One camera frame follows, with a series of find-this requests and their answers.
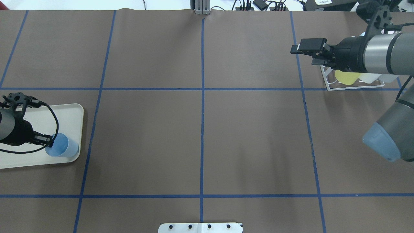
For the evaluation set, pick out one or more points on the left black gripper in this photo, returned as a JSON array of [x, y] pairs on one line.
[[20, 133]]

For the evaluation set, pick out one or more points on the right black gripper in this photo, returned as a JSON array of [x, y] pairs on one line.
[[350, 52]]

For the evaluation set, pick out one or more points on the yellow cup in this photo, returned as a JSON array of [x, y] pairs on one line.
[[346, 78]]

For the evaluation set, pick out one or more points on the pale green cup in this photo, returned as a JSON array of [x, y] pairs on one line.
[[369, 77]]

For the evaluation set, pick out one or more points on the white ikea cup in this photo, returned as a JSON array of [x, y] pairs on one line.
[[387, 78]]

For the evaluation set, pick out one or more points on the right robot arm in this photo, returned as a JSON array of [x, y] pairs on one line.
[[387, 56]]

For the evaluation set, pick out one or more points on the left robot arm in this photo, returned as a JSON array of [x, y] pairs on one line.
[[8, 119]]

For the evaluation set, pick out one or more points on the black label printer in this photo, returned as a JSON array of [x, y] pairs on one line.
[[329, 5]]

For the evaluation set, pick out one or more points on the cream plastic tray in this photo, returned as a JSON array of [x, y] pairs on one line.
[[70, 118]]

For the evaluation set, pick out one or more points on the orange black usb hub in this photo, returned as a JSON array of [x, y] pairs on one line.
[[279, 5], [243, 5]]

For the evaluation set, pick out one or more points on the black power adapter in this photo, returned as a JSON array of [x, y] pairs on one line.
[[260, 4]]

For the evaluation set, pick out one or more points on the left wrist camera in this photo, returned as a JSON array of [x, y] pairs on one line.
[[16, 104]]

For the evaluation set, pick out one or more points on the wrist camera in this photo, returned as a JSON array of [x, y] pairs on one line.
[[377, 15], [16, 104]]

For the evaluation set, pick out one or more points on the white wire cup rack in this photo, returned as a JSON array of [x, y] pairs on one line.
[[336, 80]]

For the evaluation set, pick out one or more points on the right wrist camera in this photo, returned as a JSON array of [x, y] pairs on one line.
[[377, 15]]

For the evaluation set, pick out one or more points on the aluminium frame post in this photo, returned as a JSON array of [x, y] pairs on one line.
[[201, 7]]

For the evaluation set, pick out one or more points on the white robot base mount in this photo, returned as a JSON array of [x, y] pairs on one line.
[[212, 227]]

